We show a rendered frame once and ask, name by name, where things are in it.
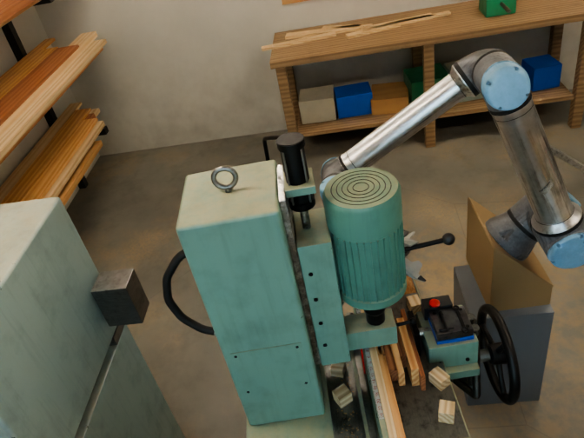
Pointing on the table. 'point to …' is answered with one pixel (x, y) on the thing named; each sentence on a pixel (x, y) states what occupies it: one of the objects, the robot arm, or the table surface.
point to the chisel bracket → (386, 335)
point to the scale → (374, 384)
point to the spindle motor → (367, 236)
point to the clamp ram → (417, 332)
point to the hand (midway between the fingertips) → (421, 264)
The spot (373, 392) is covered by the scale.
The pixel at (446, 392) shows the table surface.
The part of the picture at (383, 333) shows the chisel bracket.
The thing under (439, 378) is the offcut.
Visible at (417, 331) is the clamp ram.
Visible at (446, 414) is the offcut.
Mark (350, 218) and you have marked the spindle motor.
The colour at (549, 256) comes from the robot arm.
